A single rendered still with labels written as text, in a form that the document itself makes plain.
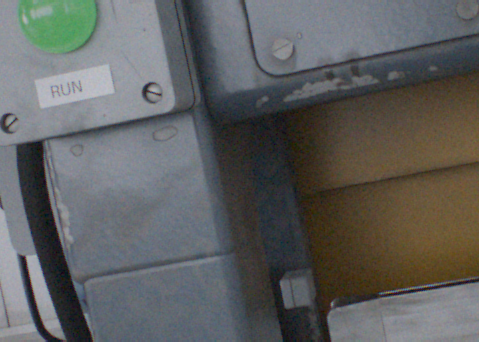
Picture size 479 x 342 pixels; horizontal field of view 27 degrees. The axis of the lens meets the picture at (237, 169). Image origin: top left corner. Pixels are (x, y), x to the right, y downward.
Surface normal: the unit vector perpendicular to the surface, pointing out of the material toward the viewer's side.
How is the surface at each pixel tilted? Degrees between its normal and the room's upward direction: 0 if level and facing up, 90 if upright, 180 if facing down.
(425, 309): 90
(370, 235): 90
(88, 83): 90
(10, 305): 90
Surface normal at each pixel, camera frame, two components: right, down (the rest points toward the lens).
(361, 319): 0.07, 0.04
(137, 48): -0.18, 0.09
